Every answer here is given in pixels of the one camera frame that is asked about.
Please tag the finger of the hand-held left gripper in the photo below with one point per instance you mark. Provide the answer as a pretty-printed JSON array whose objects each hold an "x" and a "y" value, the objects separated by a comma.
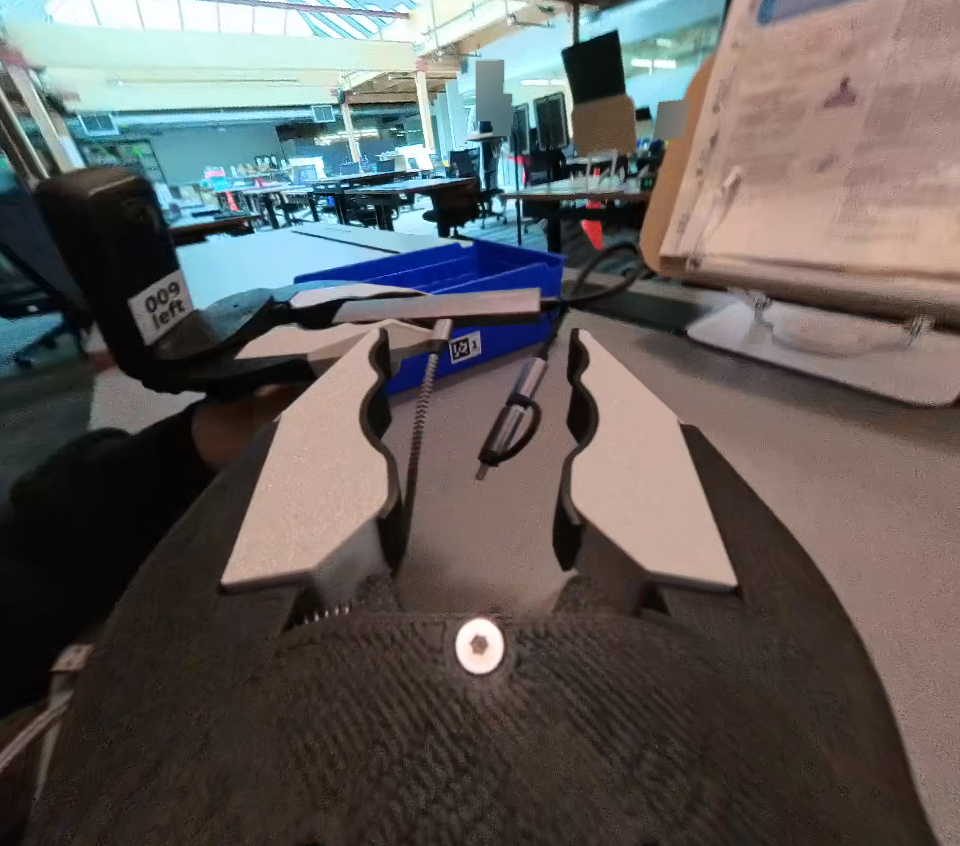
[
  {"x": 300, "y": 339},
  {"x": 345, "y": 294}
]

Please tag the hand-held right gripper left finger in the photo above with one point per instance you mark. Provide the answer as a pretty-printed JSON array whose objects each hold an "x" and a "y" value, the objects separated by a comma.
[{"x": 315, "y": 486}]

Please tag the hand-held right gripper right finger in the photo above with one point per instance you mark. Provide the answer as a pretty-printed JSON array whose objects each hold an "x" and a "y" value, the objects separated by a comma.
[{"x": 645, "y": 486}]

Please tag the dark grey USB adapter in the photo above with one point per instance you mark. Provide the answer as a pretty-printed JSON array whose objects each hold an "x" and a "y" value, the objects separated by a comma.
[{"x": 450, "y": 306}]

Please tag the blue bin with white label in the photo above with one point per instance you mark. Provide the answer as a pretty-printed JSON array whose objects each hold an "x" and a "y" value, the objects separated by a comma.
[{"x": 495, "y": 276}]

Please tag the person's left forearm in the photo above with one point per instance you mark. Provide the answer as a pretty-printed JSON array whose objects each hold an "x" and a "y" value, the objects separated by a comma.
[{"x": 90, "y": 523}]

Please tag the background wooden desk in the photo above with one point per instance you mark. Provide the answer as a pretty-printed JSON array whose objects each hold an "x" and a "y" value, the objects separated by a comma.
[{"x": 577, "y": 193}]

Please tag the person's left hand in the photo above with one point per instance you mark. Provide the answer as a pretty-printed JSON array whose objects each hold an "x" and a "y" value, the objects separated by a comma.
[{"x": 240, "y": 426}]

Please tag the wooden document stand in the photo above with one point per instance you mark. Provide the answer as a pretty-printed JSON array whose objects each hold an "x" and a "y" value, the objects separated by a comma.
[
  {"x": 825, "y": 351},
  {"x": 604, "y": 129}
]

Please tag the black hanging panel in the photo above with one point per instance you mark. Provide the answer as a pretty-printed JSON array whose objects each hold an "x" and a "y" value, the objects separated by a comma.
[{"x": 594, "y": 69}]

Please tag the printed instruction sheet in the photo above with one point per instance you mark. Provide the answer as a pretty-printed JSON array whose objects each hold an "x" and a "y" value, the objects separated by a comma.
[{"x": 840, "y": 133}]

